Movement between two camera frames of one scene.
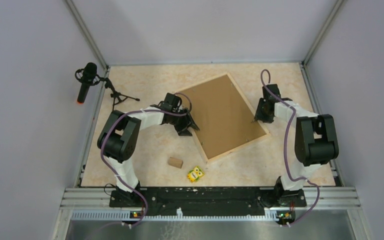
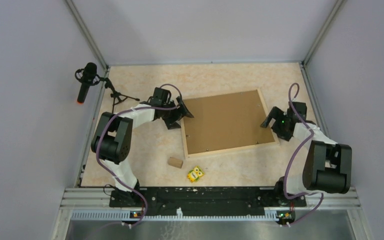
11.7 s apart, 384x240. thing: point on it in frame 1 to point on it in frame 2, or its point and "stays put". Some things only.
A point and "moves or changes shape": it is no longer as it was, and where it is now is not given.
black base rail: x=210 y=199 stays put
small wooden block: x=175 y=163 stays put
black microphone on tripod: x=89 y=76 stays put
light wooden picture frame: x=208 y=80 to x=229 y=149
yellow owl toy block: x=193 y=175 stays put
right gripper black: x=259 y=117 to x=276 y=112
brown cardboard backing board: x=223 y=119 moves or changes shape
